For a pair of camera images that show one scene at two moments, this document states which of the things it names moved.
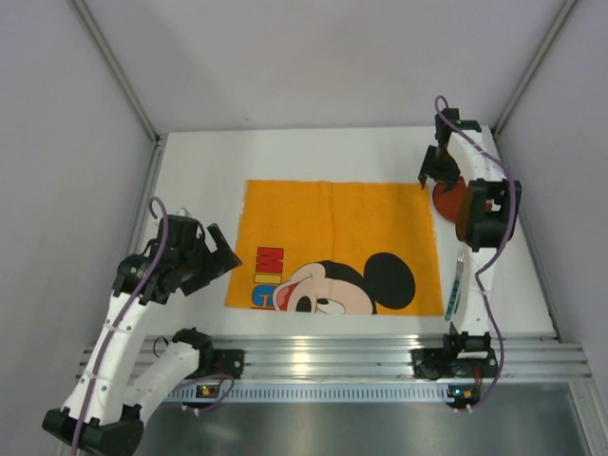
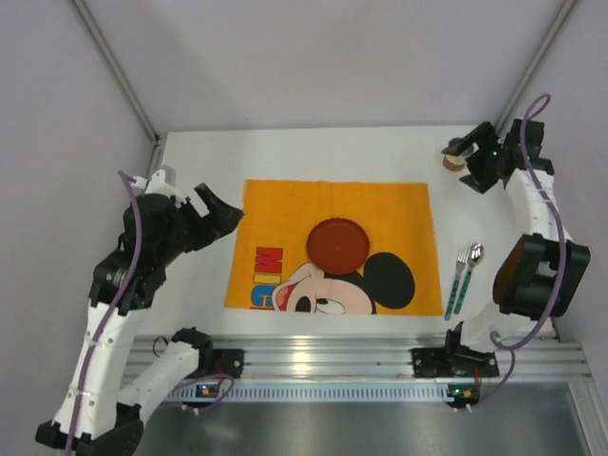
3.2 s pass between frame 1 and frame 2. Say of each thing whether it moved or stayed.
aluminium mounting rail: stayed
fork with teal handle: stayed
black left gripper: moved
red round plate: moved
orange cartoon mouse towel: stayed
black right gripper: moved
